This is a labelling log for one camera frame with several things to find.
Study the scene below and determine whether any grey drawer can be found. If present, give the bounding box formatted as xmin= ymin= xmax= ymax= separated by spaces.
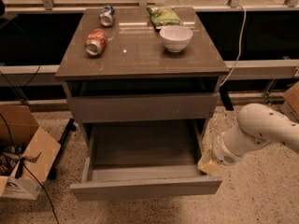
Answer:
xmin=70 ymin=120 xmax=221 ymax=201
xmin=67 ymin=93 xmax=219 ymax=123

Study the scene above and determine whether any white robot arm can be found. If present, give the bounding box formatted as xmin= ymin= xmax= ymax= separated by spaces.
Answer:
xmin=197 ymin=104 xmax=299 ymax=174

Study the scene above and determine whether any grey drawer cabinet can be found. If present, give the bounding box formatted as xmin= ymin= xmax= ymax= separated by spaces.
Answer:
xmin=56 ymin=7 xmax=228 ymax=139

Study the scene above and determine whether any grey top drawer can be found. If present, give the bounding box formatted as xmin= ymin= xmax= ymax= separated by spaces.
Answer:
xmin=67 ymin=93 xmax=219 ymax=123

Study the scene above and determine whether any cardboard box at right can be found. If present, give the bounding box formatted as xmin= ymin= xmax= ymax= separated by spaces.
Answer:
xmin=280 ymin=81 xmax=299 ymax=123

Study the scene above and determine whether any white bowl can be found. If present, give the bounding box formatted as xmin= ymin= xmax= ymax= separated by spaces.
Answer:
xmin=160 ymin=25 xmax=193 ymax=52

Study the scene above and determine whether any black bar on floor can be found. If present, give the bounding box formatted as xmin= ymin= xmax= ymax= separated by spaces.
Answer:
xmin=48 ymin=119 xmax=76 ymax=180

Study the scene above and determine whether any green chip bag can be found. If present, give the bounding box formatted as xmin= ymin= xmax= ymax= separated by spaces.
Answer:
xmin=147 ymin=7 xmax=182 ymax=28

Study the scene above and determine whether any red soda can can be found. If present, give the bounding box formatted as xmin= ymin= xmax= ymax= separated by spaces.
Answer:
xmin=85 ymin=29 xmax=107 ymax=56

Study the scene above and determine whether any blue silver soda can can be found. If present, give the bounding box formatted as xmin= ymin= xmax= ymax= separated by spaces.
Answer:
xmin=99 ymin=6 xmax=115 ymax=27

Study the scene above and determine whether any open cardboard box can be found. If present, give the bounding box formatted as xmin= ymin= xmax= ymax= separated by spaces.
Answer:
xmin=0 ymin=105 xmax=61 ymax=200

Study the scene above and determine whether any white cable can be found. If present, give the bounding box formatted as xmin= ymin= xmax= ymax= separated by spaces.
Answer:
xmin=219 ymin=4 xmax=248 ymax=89

